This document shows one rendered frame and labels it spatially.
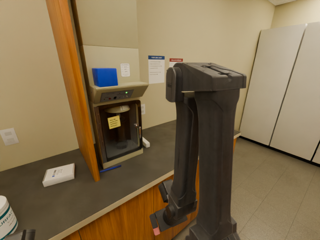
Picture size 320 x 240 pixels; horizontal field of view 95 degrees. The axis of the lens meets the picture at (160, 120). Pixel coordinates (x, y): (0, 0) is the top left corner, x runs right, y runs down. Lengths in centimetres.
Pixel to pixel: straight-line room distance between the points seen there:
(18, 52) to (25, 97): 28
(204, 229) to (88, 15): 96
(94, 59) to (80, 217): 79
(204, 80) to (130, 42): 80
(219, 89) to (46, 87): 122
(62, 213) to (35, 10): 118
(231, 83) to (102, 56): 78
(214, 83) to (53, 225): 89
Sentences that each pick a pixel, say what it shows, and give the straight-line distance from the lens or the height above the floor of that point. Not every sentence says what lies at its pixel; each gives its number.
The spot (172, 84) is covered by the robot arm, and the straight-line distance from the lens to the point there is 30.
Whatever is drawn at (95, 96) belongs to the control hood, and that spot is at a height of 146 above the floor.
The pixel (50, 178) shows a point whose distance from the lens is 115.
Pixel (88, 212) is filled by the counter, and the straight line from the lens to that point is 92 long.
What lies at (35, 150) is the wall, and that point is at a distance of 146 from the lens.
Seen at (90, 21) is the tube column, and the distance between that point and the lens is 95.
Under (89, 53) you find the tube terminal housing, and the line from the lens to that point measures 92.
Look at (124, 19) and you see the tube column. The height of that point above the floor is 185.
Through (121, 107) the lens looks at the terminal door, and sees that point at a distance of 99.
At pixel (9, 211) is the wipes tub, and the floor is 104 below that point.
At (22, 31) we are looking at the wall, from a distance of 133.
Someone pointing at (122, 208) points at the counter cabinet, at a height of 83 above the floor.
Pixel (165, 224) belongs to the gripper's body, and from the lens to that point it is 66.
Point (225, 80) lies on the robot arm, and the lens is 26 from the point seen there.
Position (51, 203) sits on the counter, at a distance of 105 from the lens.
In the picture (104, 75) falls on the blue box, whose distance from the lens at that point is 82.
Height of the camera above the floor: 162
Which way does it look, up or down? 21 degrees down
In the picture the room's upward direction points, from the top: straight up
